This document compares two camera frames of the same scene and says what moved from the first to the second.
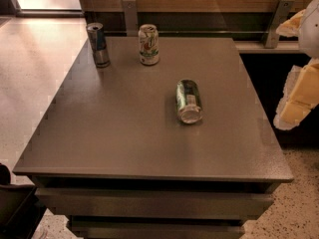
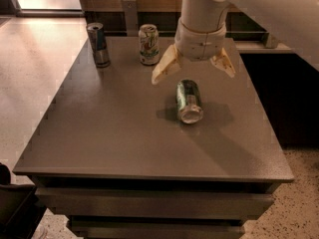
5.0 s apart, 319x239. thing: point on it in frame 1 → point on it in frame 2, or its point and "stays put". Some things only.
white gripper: [310, 30] → [200, 44]
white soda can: [149, 45] stays put
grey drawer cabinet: [114, 157] stays put
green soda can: [188, 101] stays put
